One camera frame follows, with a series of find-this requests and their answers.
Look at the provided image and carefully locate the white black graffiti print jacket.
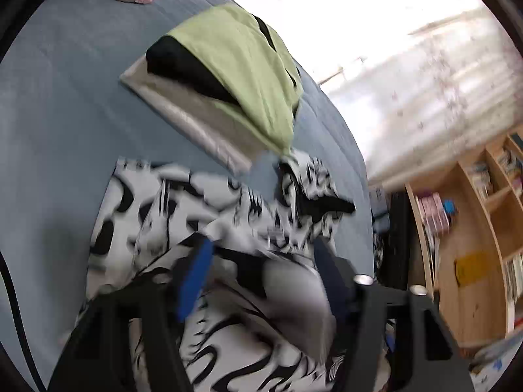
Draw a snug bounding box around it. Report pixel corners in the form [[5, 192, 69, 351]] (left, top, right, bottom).
[[86, 151, 355, 391]]

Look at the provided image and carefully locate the black white patterned clothes pile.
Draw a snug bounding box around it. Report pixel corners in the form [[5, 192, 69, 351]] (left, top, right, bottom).
[[370, 187, 408, 289]]

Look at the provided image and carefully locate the wooden bookshelf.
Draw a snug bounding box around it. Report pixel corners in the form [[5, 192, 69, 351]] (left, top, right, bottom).
[[405, 126, 522, 349]]

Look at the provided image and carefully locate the blue grey bed sheet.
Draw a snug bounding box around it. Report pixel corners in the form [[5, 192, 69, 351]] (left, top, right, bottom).
[[0, 0, 375, 392]]

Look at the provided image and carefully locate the cream white folded garment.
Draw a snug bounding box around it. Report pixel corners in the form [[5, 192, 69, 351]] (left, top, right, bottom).
[[120, 57, 268, 174]]

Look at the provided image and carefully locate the white floral curtain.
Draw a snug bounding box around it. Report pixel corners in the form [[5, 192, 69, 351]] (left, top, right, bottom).
[[235, 0, 522, 186]]

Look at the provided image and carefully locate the light green folded garment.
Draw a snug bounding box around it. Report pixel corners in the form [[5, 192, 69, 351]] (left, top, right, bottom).
[[145, 4, 303, 154]]

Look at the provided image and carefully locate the black cable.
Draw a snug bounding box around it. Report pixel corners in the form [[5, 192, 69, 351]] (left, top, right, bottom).
[[0, 248, 46, 392]]

